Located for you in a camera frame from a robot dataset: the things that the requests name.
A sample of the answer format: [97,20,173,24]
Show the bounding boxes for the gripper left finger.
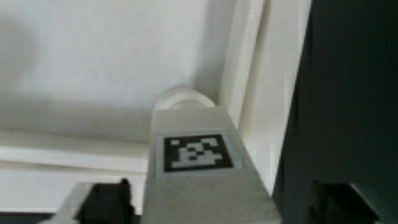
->
[74,179,134,224]

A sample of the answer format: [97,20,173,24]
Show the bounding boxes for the white leg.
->
[141,87,282,224]

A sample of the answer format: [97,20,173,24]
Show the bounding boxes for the white square tabletop part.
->
[0,0,312,213]

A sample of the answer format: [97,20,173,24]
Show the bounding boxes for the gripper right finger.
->
[307,181,379,224]

